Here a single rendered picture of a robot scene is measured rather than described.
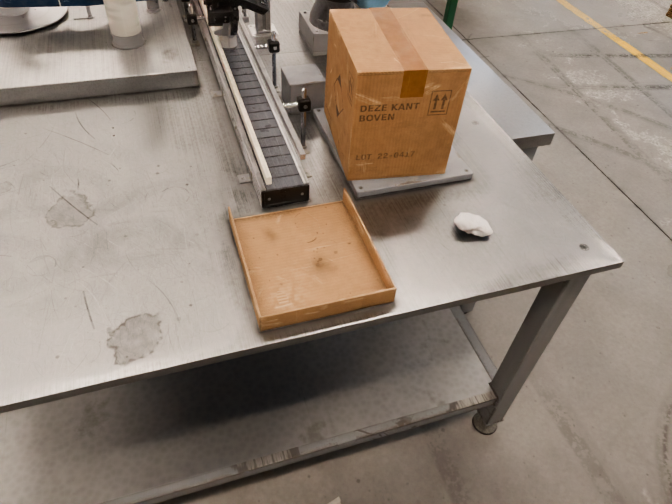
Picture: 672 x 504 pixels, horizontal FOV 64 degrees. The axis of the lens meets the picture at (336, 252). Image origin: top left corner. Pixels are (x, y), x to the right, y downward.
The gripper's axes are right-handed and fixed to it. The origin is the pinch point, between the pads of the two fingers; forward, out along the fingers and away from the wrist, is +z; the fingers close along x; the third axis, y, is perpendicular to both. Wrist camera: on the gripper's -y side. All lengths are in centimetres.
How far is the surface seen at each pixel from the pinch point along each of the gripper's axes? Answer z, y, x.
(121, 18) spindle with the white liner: 0.7, 28.9, -7.9
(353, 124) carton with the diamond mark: -36, -15, 50
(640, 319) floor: 45, -140, 109
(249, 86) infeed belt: -5.4, -0.6, 20.3
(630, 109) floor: 112, -244, -7
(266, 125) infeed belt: -14.9, -0.8, 36.9
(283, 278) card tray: -34, 7, 79
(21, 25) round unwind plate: 16, 57, -20
